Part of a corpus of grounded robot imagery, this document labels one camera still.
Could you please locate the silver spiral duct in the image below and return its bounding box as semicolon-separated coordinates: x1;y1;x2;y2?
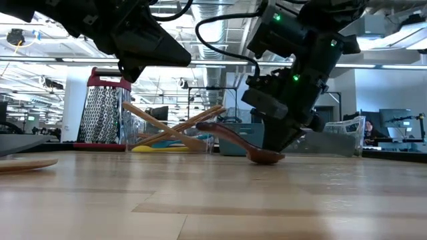
191;0;232;105

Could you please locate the slotted wooden spatula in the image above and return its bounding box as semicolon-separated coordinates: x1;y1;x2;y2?
135;103;222;148

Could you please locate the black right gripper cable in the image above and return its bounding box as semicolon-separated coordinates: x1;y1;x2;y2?
195;11;262;78

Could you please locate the yellow plastic spoon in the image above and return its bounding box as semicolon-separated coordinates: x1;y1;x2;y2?
131;145;201;154

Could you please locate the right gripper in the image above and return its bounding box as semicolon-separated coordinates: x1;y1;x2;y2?
246;66;330;153

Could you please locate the slotted wooden spoon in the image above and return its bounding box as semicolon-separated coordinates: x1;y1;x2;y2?
0;157;59;173

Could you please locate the wooden spork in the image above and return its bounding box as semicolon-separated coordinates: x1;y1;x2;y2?
121;101;207;153

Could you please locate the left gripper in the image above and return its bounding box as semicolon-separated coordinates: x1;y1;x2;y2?
49;0;193;84

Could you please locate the steel box grater red handle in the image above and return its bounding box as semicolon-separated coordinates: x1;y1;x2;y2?
72;66;133;151

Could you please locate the black frame stand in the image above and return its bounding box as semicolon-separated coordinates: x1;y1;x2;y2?
187;85;238;116
325;91;342;125

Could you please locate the person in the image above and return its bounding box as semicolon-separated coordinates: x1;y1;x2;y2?
363;119;384;146

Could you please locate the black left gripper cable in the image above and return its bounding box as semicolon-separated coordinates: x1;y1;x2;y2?
149;0;194;23

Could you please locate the black ceiling cable reel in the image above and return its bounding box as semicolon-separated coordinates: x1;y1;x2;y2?
5;28;37;54

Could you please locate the white column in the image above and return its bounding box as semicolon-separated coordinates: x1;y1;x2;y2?
61;71;88;143

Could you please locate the short dark wooden spoon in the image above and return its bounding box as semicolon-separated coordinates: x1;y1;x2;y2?
195;122;286;165

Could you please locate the ceiling light strip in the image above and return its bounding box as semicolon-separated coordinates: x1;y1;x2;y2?
335;62;377;69
0;56;58;63
190;59;250;66
382;64;427;71
61;57;120;64
256;61;294;67

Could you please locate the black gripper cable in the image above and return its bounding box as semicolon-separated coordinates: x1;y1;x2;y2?
149;0;194;23
195;11;262;78

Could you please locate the teal plastic bin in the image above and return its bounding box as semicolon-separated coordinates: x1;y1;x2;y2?
218;122;267;157

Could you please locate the clear plastic bin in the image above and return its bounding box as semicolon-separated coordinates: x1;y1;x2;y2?
293;115;366;158
128;106;220;155

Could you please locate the small black monitor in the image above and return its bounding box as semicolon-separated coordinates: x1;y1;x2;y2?
145;105;169;123

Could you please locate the grey desk monitor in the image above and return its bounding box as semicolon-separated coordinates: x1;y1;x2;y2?
379;108;413;139

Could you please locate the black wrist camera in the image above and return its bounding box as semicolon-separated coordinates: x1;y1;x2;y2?
242;87;290;120

